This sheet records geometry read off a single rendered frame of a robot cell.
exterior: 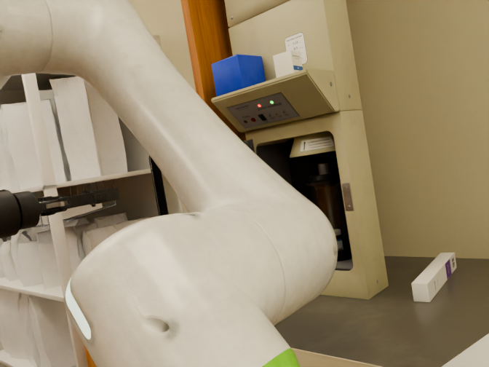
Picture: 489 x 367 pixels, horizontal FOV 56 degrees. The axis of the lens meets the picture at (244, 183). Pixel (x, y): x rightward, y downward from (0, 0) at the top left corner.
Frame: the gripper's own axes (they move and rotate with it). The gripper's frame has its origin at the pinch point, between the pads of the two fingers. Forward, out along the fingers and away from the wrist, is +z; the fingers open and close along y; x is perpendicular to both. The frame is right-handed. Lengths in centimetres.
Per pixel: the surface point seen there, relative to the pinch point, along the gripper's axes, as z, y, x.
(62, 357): 32, 120, 73
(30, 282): 25, 122, 35
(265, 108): 37.0, -21.5, -15.1
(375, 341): 23, -51, 36
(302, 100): 37, -33, -15
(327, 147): 48, -31, -3
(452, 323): 36, -61, 36
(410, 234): 87, -32, 29
